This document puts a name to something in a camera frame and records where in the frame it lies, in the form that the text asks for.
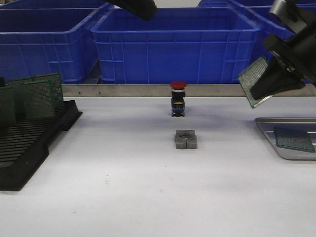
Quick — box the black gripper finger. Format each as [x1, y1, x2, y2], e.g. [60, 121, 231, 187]
[105, 0, 157, 21]

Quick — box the left-edge green board behind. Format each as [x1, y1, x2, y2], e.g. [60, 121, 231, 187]
[0, 86, 16, 128]

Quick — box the far left blue crate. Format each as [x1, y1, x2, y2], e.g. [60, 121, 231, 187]
[0, 0, 114, 9]

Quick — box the centre blue plastic crate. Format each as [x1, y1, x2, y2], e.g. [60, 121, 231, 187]
[91, 7, 260, 84]

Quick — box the green perforated board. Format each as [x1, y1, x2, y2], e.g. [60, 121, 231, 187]
[274, 127, 316, 153]
[238, 56, 272, 109]
[22, 80, 55, 120]

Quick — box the rear right green board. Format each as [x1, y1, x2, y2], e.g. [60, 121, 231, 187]
[34, 73, 64, 107]

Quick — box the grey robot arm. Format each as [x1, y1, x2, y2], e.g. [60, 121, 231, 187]
[250, 0, 316, 100]

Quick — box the silver metal tray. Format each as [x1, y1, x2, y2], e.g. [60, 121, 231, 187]
[254, 118, 316, 161]

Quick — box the red emergency stop button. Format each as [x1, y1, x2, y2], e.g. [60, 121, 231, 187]
[170, 80, 187, 117]

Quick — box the far right blue crate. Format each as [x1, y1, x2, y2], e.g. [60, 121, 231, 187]
[197, 0, 316, 10]

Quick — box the left blue plastic crate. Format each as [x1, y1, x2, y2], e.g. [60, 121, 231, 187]
[0, 8, 100, 84]

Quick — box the black slotted board rack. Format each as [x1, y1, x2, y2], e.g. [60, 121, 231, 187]
[0, 100, 82, 191]

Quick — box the rear left green board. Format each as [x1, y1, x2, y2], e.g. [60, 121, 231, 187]
[8, 77, 33, 115]

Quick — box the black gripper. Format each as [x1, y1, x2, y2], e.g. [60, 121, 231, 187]
[250, 23, 316, 100]

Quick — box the grey square metal block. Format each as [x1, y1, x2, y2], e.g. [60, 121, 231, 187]
[175, 130, 198, 149]

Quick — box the right blue plastic crate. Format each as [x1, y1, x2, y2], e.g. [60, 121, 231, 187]
[244, 6, 316, 84]

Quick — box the blue plastic crate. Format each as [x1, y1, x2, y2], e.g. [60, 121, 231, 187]
[244, 6, 316, 84]
[91, 7, 260, 84]
[0, 8, 100, 84]

